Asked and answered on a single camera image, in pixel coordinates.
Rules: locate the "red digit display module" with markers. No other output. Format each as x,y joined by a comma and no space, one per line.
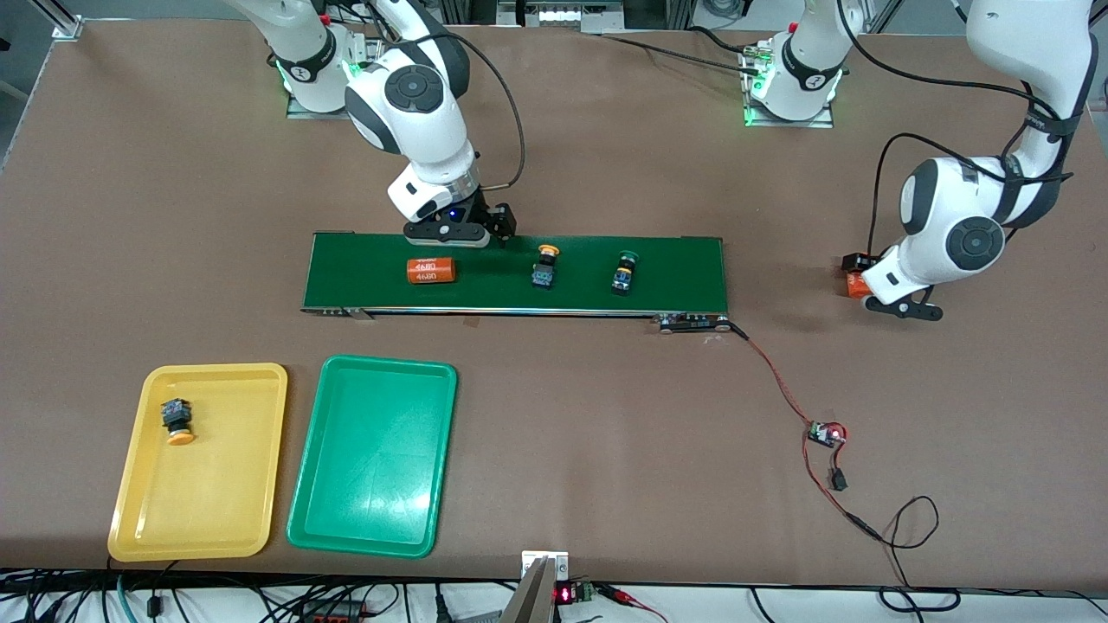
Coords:
564,594

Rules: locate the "aluminium frame rack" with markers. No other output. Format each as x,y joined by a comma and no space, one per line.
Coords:
511,13

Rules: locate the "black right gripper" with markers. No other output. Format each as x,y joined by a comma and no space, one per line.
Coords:
497,218

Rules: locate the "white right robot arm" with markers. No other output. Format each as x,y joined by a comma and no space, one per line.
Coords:
424,130

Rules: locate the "yellow push button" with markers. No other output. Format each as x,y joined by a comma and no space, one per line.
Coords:
544,275
179,424

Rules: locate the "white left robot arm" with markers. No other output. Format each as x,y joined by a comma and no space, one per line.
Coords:
952,216

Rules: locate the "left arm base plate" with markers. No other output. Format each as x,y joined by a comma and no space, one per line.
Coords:
792,124

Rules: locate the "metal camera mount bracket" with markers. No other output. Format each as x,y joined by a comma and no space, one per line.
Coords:
538,597

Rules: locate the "green conveyor belt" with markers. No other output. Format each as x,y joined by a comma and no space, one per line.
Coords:
675,277

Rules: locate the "green plastic tray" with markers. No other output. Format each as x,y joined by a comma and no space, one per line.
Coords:
372,459

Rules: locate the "green push button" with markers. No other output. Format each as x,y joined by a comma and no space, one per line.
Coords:
622,279

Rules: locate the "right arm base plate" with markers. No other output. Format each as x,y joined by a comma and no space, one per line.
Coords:
378,104

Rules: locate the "small green circuit board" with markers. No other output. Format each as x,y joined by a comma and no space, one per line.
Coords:
822,435

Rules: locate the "orange socket power strip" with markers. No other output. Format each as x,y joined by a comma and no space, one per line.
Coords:
338,614

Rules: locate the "lit white panel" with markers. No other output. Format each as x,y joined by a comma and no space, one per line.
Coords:
563,15

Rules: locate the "orange cylinder 4680 print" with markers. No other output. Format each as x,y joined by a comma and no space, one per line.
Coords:
855,285
431,272

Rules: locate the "yellow plastic tray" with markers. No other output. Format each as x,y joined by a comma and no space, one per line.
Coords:
208,493

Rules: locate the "aluminium profile bar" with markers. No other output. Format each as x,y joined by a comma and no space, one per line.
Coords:
65,24

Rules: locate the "red clip lead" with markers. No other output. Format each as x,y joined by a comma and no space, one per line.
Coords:
619,594

